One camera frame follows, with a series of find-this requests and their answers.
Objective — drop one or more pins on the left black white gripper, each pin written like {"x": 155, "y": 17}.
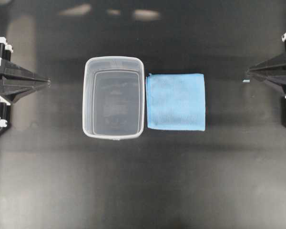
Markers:
{"x": 12, "y": 91}

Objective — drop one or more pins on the clear plastic container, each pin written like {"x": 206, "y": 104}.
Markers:
{"x": 113, "y": 102}

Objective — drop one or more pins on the blue folded towel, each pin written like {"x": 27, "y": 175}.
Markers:
{"x": 176, "y": 102}

